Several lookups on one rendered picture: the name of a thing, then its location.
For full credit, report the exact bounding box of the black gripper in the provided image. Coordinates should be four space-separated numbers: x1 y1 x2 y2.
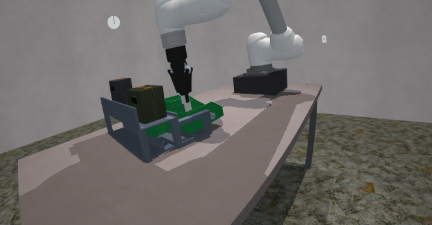
165 45 193 112

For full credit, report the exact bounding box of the green bin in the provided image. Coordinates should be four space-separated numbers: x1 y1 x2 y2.
170 99 224 134
165 95 194 111
146 122 171 137

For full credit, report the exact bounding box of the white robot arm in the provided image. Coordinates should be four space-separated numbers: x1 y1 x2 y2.
155 0 304 75

